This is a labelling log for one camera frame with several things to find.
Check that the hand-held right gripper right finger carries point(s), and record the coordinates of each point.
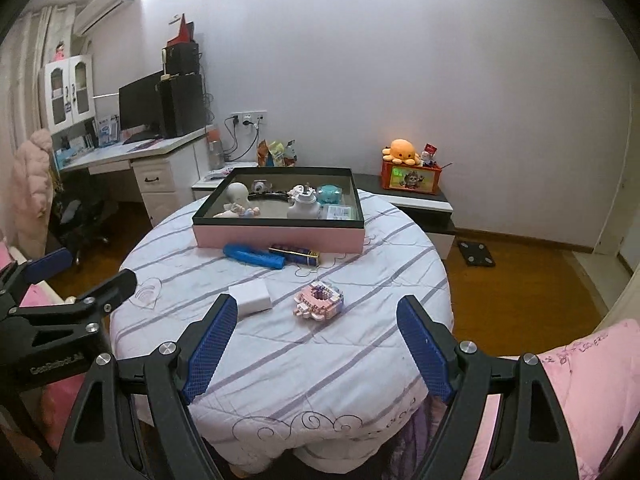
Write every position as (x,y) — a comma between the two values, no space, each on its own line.
(425,350)

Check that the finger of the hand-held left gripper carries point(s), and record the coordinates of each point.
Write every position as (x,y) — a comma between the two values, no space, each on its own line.
(115,282)
(47,262)

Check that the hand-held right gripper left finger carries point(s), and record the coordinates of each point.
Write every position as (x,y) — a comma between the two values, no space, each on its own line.
(210,350)

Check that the pink box with black rim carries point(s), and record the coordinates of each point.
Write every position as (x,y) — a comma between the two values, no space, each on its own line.
(280,237)

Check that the white round-headed figurine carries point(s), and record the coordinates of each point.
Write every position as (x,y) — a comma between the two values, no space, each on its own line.
(237,193)

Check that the black hair clip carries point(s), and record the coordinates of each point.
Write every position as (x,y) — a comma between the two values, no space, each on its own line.
(272,195)

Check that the small white camera toy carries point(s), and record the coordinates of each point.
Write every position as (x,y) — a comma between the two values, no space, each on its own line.
(260,186)

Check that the teal plastic toy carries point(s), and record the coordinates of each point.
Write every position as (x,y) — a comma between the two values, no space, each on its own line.
(329,193)

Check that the black office chair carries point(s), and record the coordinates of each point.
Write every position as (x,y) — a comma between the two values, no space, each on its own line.
(80,215)

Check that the white rectangular box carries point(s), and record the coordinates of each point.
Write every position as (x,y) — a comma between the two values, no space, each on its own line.
(250,299)

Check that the pink fleece blanket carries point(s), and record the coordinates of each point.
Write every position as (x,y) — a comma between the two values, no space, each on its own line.
(62,410)

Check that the pink padded jacket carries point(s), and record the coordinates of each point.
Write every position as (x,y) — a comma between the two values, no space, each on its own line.
(30,185)

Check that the black bathroom scale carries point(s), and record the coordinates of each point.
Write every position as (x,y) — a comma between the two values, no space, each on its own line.
(476,253)

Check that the white desk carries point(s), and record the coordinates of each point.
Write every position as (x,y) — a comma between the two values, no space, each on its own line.
(165,185)

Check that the pink brick building model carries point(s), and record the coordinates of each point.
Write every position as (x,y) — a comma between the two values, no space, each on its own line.
(318,301)

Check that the white nightstand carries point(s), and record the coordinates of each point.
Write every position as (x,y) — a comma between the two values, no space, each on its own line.
(202,184)

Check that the small pink doll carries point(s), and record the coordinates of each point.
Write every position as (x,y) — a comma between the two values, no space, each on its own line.
(250,211)

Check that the blue white boxes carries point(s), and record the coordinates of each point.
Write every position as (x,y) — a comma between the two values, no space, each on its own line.
(107,131)

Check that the black top low cabinet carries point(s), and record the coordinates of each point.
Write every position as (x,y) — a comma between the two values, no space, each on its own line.
(415,205)

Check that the clear plastic packet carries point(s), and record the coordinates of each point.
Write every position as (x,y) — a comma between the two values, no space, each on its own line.
(342,212)

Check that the pink printed quilt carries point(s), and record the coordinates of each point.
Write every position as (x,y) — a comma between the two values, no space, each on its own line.
(590,375)

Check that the bottle with orange cap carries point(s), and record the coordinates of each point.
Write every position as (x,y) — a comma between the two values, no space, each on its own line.
(215,147)

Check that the red printed box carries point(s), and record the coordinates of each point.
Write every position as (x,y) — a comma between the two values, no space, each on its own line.
(410,177)

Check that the white hutch cabinet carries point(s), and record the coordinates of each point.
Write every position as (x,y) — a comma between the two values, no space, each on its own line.
(65,90)

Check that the light patterned curtain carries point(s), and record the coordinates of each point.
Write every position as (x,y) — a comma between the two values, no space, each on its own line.
(20,85)

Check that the black computer monitor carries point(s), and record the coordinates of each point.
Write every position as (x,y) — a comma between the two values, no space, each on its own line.
(140,102)

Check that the black computer tower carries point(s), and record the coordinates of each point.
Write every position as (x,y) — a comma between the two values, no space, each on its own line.
(182,107)

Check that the small red white figure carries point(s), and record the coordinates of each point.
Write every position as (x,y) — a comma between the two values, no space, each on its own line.
(429,155)

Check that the orange snack packet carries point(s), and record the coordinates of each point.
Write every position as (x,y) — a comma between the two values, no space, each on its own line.
(263,154)

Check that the orange octopus plush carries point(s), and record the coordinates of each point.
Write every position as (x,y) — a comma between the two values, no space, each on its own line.
(402,151)

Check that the pink doll figure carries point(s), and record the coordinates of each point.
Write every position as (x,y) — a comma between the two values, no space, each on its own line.
(60,51)

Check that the grey red snack packet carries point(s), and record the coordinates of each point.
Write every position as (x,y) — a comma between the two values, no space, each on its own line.
(290,154)

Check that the red gift bag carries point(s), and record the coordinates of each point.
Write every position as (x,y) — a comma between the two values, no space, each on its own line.
(184,32)

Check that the white air conditioner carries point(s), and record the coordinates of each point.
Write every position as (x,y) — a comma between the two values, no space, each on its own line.
(105,7)

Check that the wall power outlet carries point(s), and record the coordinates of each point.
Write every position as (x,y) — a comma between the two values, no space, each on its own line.
(248,119)

